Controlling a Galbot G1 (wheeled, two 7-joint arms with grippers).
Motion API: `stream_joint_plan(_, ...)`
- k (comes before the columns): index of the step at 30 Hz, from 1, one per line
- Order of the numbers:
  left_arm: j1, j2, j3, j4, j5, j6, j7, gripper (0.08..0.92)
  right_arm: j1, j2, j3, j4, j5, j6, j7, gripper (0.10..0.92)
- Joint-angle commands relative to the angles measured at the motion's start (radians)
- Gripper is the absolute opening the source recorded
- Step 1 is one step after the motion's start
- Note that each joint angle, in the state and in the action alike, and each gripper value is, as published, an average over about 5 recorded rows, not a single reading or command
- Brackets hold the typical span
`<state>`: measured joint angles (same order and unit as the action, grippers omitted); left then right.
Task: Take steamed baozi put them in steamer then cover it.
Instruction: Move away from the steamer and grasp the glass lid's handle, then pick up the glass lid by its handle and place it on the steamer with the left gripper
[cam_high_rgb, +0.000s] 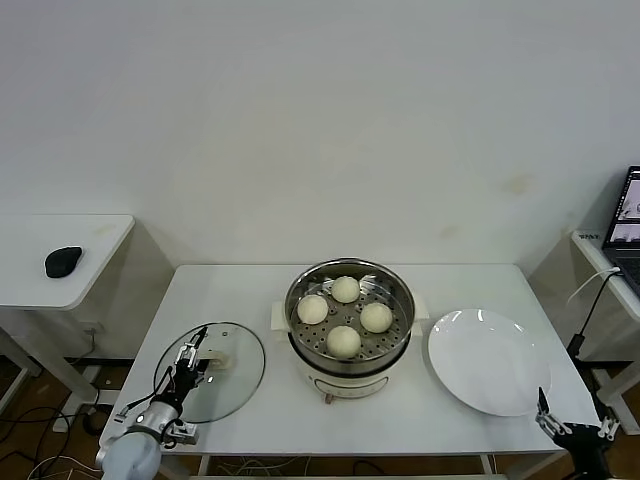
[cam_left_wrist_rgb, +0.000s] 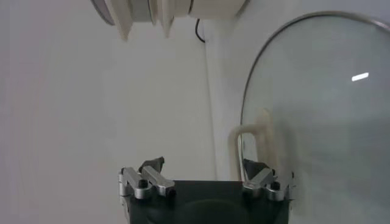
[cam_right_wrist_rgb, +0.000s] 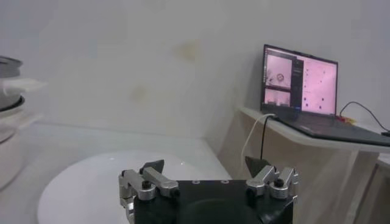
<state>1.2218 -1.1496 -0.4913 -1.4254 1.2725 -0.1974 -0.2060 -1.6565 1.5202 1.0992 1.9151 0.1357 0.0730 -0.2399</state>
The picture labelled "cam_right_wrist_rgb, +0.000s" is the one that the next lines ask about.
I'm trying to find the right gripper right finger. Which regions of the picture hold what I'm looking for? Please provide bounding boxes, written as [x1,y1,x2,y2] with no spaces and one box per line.
[244,156,300,200]

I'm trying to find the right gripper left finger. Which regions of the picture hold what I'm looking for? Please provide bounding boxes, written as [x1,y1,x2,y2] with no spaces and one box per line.
[118,159,180,208]

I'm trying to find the steel steamer basket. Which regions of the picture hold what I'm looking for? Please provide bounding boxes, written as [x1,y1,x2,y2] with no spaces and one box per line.
[0,55,48,111]

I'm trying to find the white laptop desk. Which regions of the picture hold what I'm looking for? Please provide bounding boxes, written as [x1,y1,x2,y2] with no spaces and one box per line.
[237,106,390,224]

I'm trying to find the white round plate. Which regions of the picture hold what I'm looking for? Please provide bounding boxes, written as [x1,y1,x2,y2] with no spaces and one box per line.
[37,149,232,224]

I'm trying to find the black laptop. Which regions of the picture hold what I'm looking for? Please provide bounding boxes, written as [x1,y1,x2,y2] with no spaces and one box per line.
[260,44,390,147]

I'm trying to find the white electric cooker base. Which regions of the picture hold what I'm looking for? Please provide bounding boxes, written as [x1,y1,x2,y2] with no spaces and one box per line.
[0,97,43,191]

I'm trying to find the black cable with adapter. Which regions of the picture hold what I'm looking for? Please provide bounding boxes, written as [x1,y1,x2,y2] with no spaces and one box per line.
[260,114,275,161]

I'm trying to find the white cable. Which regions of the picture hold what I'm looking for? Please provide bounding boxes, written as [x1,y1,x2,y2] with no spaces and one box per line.
[240,113,277,171]

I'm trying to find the red and yellow wires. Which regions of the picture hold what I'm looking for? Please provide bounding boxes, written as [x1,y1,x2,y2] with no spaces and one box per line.
[335,114,358,125]

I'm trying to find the black cable with plug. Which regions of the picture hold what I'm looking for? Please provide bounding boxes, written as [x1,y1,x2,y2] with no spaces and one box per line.
[339,101,390,137]

